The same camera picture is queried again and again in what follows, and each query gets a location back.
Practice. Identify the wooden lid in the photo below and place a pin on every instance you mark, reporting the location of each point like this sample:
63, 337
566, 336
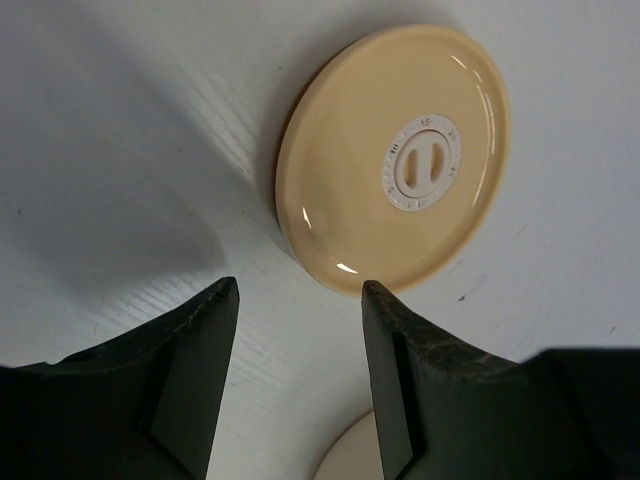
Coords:
392, 157

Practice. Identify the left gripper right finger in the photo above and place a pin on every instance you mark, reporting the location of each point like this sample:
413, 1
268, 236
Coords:
445, 409

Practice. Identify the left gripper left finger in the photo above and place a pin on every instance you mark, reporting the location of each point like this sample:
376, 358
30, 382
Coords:
143, 405

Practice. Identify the steel lunch bowl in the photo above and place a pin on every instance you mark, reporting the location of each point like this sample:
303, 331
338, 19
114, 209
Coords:
355, 455

